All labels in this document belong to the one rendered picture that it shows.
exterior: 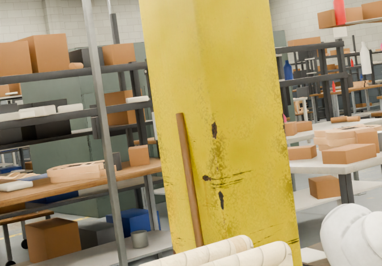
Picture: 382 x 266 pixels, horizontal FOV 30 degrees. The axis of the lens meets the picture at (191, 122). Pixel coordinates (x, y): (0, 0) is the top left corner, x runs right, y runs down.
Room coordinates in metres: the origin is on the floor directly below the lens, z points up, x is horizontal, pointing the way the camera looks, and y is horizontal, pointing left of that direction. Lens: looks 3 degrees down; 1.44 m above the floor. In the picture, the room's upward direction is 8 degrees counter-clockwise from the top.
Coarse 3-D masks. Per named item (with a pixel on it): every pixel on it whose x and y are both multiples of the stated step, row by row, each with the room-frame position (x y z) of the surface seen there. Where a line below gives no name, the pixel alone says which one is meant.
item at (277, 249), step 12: (240, 252) 0.93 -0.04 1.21; (252, 252) 0.93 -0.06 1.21; (264, 252) 0.93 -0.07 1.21; (276, 252) 0.94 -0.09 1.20; (288, 252) 0.95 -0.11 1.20; (204, 264) 0.89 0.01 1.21; (216, 264) 0.89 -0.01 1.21; (228, 264) 0.90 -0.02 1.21; (240, 264) 0.91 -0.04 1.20; (252, 264) 0.92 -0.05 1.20; (264, 264) 0.93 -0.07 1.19; (276, 264) 0.94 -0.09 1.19
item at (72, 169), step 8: (104, 160) 5.09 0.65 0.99; (56, 168) 4.94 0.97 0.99; (64, 168) 4.86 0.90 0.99; (72, 168) 4.83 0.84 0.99; (80, 168) 4.83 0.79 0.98; (88, 168) 4.81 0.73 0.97; (96, 168) 4.80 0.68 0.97; (104, 168) 4.93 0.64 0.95; (48, 176) 4.87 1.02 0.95; (56, 176) 4.82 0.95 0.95
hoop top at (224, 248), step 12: (228, 240) 1.01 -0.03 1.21; (240, 240) 1.02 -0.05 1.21; (192, 252) 0.97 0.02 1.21; (204, 252) 0.98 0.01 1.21; (216, 252) 0.99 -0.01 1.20; (228, 252) 1.00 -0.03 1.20; (144, 264) 0.94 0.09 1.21; (156, 264) 0.94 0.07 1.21; (168, 264) 0.94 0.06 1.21; (180, 264) 0.95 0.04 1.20; (192, 264) 0.96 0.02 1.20
